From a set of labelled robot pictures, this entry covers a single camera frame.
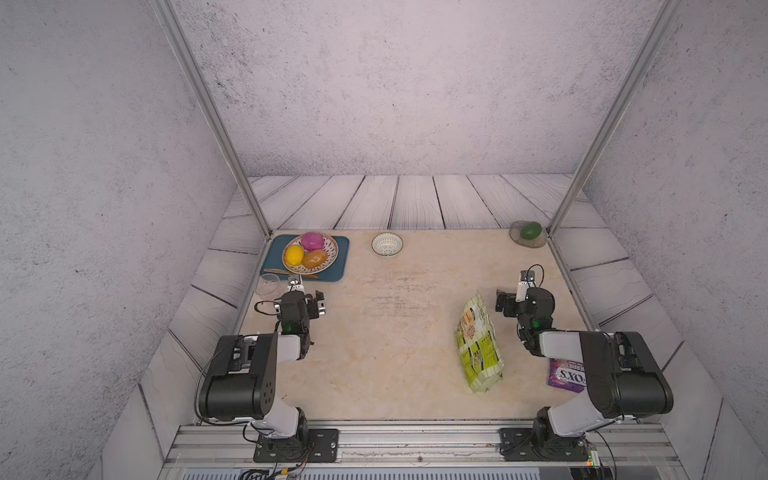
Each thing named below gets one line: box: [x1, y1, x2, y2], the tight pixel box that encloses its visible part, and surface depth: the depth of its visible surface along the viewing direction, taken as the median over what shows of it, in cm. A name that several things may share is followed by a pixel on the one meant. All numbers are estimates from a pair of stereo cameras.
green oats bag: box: [455, 292, 505, 393], surface depth 79 cm
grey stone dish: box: [509, 220, 547, 248], surface depth 120 cm
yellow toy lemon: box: [285, 245, 305, 266], surface depth 110 cm
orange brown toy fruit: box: [303, 249, 327, 269], surface depth 110 cm
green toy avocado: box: [520, 221, 542, 240], surface depth 120 cm
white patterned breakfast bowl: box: [371, 232, 403, 256], surface depth 116 cm
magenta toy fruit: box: [301, 232, 324, 251], surface depth 113 cm
